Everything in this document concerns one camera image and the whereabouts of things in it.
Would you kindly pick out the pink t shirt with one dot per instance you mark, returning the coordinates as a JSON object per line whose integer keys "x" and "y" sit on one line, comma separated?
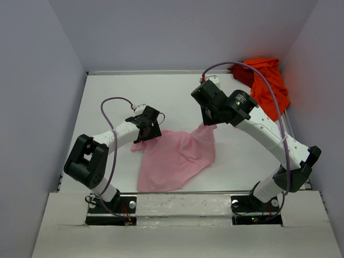
{"x": 172, "y": 159}

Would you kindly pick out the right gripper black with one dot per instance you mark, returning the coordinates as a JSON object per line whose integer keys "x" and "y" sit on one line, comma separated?
{"x": 207, "y": 119}

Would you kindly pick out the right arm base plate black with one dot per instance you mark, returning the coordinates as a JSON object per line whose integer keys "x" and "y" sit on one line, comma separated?
{"x": 249, "y": 211}

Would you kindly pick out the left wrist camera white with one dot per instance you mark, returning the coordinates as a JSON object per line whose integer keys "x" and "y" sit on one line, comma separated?
{"x": 140, "y": 108}

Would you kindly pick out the dark red t shirt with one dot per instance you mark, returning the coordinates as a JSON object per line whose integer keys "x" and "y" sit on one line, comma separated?
{"x": 242, "y": 74}

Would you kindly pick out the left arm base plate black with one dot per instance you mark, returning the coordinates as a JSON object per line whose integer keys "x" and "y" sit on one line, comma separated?
{"x": 124, "y": 213}

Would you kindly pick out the orange t shirt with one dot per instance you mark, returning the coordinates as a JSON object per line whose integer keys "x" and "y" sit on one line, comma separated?
{"x": 269, "y": 68}

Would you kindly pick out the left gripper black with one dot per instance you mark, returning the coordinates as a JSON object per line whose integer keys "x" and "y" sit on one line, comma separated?
{"x": 153, "y": 133}

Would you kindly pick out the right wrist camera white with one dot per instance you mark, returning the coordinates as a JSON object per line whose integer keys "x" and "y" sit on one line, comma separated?
{"x": 214, "y": 79}

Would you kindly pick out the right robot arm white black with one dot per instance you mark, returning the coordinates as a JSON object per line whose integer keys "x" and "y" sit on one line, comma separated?
{"x": 241, "y": 111}

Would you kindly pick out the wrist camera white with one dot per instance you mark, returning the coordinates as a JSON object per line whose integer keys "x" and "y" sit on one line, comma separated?
{"x": 214, "y": 79}
{"x": 140, "y": 108}

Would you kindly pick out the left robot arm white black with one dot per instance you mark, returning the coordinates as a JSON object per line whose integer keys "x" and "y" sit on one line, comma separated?
{"x": 88, "y": 157}

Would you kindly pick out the metal rail table back edge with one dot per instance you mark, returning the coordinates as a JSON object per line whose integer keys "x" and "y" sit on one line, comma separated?
{"x": 142, "y": 72}

